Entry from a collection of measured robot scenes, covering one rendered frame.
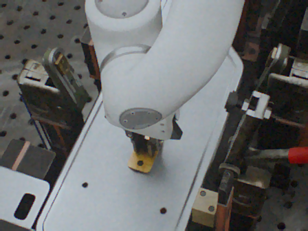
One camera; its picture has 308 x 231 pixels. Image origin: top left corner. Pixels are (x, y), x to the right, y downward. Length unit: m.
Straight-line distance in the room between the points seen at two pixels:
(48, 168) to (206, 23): 0.47
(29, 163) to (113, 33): 0.41
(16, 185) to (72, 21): 0.67
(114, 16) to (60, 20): 0.90
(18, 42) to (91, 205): 0.72
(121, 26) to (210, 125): 0.37
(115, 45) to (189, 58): 0.10
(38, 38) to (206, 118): 0.66
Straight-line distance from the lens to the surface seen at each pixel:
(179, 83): 0.58
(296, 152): 0.78
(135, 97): 0.59
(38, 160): 0.97
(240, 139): 0.75
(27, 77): 0.98
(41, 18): 1.53
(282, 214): 1.20
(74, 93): 0.96
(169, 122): 0.79
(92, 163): 0.92
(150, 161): 0.90
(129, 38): 0.62
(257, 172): 0.84
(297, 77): 0.92
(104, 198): 0.89
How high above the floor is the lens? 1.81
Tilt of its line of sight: 59 degrees down
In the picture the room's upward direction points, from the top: 7 degrees counter-clockwise
